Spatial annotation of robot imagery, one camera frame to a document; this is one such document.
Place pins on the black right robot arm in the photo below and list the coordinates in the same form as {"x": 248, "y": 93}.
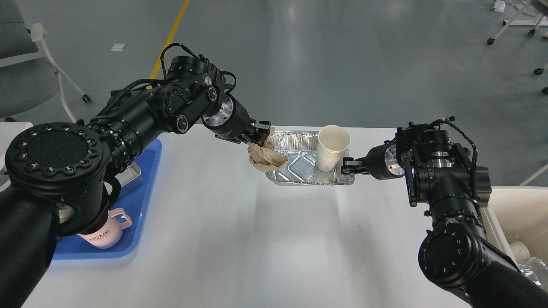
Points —
{"x": 439, "y": 164}

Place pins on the blue plastic tray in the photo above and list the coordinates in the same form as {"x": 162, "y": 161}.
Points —
{"x": 135, "y": 203}

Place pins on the grey office chair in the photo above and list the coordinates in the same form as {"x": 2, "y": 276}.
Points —
{"x": 29, "y": 74}

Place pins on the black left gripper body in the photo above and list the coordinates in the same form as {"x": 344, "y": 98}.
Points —
{"x": 231, "y": 123}

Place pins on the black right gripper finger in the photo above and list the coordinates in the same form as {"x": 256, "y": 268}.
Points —
{"x": 352, "y": 166}

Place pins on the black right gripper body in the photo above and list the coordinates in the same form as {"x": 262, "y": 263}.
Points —
{"x": 382, "y": 163}

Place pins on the white wheeled rack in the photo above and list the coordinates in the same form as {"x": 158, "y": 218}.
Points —
{"x": 540, "y": 6}

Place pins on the aluminium foil tray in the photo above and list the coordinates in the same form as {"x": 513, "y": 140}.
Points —
{"x": 301, "y": 147}

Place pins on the white bin right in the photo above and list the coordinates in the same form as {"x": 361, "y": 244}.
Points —
{"x": 519, "y": 213}

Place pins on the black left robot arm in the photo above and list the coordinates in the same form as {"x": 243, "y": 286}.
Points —
{"x": 62, "y": 175}

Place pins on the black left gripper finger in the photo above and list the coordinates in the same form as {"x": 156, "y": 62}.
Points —
{"x": 259, "y": 132}

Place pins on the crumpled foil in bin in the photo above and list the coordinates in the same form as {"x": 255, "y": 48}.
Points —
{"x": 535, "y": 270}

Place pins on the brown paper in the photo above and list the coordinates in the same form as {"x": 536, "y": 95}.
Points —
{"x": 263, "y": 158}

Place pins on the pink mug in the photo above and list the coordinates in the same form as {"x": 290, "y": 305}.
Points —
{"x": 108, "y": 230}

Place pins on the paper scrap on floor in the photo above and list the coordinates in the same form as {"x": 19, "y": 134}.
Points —
{"x": 118, "y": 47}

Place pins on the square steel tray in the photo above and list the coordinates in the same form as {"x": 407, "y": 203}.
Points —
{"x": 130, "y": 177}

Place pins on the white side table left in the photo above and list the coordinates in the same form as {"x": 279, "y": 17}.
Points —
{"x": 10, "y": 129}

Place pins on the white paper cup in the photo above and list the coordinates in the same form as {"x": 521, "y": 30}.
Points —
{"x": 332, "y": 142}

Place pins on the white cup in bin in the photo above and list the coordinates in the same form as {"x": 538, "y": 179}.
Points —
{"x": 519, "y": 251}

